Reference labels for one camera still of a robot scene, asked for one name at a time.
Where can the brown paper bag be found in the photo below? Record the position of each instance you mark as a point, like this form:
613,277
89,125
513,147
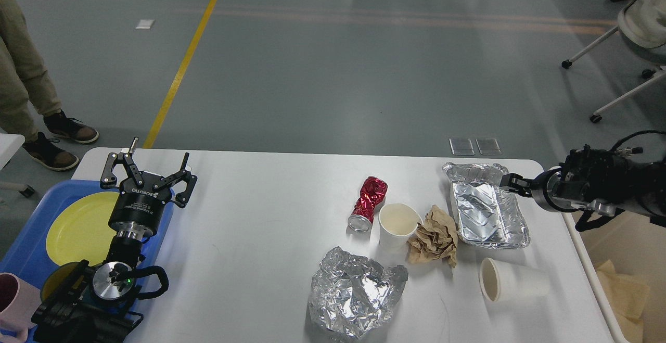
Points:
627,296

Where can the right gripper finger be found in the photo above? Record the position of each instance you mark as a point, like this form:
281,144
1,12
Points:
516,184

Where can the blue plastic tray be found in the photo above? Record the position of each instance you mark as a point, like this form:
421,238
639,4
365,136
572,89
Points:
27,257

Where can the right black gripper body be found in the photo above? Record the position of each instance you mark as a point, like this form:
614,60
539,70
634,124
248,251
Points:
542,190

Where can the dark teal mug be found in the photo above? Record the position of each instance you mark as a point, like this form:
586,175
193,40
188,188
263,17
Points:
65,283

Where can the white office chair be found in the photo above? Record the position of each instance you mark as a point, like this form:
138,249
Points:
641,24

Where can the floor socket plate right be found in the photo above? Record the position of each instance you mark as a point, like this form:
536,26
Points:
488,146

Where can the yellow plate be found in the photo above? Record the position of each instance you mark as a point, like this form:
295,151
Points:
81,231

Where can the person in khaki trousers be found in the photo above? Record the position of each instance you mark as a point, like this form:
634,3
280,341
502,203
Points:
24,81

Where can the tipped white paper cup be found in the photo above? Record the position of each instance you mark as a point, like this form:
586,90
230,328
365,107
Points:
503,282

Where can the aluminium foil tray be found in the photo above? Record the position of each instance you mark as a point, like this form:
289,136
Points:
485,215

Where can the pink mug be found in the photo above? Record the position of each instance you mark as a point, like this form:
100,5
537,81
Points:
19,301

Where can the white side table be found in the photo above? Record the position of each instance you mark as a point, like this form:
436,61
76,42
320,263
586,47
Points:
10,144

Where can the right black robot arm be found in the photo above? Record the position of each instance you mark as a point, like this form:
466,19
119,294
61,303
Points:
600,183

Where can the floor socket plate left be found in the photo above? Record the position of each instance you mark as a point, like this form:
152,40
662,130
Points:
462,146

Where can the floor socket plate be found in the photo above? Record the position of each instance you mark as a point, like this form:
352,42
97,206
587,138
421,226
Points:
488,146
462,146

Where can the crushed red can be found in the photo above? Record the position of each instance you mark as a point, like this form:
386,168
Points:
372,194

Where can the crumpled brown paper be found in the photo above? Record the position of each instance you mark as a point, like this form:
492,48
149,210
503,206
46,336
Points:
434,239

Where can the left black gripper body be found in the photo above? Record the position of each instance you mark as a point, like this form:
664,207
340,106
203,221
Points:
141,209

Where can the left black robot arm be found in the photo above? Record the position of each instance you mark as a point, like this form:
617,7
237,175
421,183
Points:
114,282

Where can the beige plastic bin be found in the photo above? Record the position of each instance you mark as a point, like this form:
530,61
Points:
637,248

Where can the white floor marker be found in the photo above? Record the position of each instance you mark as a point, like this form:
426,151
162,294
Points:
145,24

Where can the crumpled aluminium foil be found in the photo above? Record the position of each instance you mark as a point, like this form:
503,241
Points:
351,295

